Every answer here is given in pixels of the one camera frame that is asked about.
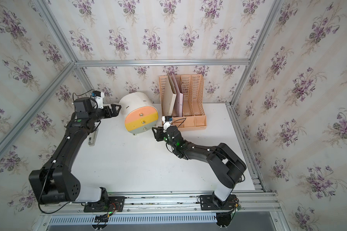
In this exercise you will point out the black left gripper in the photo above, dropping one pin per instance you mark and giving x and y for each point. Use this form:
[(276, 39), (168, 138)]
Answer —
[(108, 114)]

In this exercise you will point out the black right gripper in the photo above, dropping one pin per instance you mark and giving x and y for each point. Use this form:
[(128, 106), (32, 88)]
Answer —
[(159, 133)]

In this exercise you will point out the yellow drawer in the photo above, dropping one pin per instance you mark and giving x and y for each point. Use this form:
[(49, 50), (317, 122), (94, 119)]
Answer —
[(135, 121)]

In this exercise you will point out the pink top drawer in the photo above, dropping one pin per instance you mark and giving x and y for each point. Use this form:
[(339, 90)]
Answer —
[(147, 113)]

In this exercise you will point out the round white drawer cabinet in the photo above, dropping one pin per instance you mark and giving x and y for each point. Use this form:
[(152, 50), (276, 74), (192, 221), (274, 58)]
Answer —
[(133, 101)]

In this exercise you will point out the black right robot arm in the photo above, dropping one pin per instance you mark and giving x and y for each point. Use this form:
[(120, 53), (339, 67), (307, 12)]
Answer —
[(226, 165)]

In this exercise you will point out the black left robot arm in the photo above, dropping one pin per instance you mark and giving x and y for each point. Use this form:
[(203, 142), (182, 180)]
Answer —
[(54, 183)]

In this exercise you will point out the pink paper folder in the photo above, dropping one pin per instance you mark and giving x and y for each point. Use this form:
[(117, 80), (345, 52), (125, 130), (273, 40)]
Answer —
[(178, 104)]

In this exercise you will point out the beige cardboard folder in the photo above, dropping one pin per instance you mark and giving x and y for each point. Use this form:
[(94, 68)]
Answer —
[(169, 97)]

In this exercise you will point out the beige plastic file organizer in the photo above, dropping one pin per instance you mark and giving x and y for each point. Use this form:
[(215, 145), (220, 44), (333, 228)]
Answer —
[(194, 117)]

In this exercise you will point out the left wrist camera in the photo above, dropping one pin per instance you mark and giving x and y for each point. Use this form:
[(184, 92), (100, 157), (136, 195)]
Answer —
[(98, 96)]

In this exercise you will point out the aluminium rail frame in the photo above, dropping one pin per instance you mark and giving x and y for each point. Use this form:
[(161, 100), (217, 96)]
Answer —
[(172, 208)]

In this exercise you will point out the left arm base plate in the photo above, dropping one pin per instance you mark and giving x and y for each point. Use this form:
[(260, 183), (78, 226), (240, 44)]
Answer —
[(113, 204)]

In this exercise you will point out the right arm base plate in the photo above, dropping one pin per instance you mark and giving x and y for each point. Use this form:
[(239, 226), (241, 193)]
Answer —
[(217, 202)]

